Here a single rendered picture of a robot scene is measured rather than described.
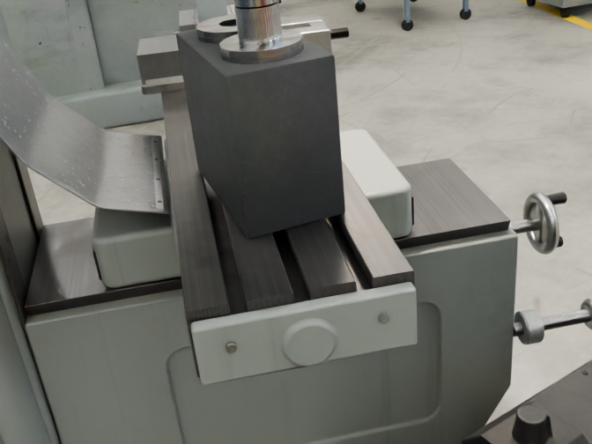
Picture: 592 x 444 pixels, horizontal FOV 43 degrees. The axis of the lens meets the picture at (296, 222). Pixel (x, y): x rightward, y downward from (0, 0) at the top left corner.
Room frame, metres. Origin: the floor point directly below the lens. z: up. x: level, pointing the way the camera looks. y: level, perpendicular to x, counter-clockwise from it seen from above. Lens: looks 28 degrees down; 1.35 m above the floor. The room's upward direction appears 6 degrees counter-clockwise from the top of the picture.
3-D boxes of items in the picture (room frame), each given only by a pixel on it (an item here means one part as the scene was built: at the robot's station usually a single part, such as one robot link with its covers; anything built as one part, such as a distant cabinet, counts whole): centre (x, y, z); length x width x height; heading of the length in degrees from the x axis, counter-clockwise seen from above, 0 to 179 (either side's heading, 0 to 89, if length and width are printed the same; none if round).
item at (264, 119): (0.86, 0.03, 1.05); 0.22 x 0.12 x 0.20; 18
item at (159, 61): (1.39, 0.08, 1.01); 0.35 x 0.15 x 0.11; 95
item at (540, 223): (1.22, -0.42, 0.65); 0.16 x 0.12 x 0.12; 98
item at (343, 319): (1.21, 0.08, 0.91); 1.24 x 0.23 x 0.08; 8
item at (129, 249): (1.15, 0.08, 0.81); 0.50 x 0.35 x 0.12; 98
